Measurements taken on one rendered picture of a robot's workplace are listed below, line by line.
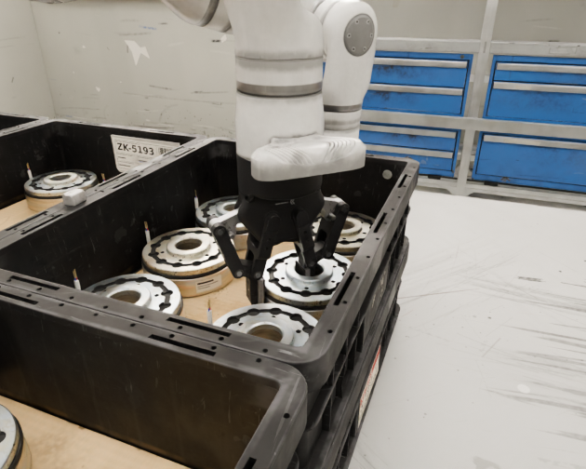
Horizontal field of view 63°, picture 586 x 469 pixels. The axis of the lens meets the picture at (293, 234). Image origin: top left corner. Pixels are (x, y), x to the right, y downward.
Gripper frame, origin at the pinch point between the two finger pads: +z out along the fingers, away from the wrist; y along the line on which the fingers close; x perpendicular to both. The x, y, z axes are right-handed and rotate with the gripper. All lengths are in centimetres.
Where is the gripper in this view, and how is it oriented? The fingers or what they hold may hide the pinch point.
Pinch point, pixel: (280, 287)
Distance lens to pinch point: 47.8
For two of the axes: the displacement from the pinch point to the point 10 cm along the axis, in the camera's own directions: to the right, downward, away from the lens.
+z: -0.1, 8.9, 4.5
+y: -9.2, 1.8, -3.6
